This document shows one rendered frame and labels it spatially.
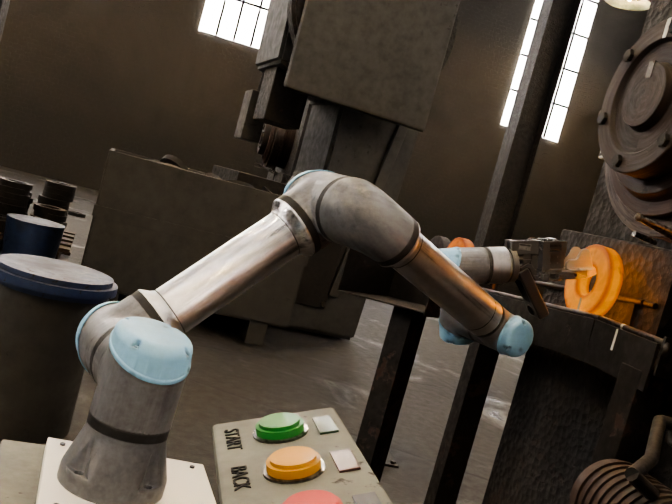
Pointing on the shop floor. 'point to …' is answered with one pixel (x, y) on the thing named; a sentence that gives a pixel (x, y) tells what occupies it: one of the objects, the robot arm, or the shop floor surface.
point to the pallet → (49, 199)
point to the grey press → (345, 111)
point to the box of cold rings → (183, 234)
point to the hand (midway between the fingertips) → (594, 272)
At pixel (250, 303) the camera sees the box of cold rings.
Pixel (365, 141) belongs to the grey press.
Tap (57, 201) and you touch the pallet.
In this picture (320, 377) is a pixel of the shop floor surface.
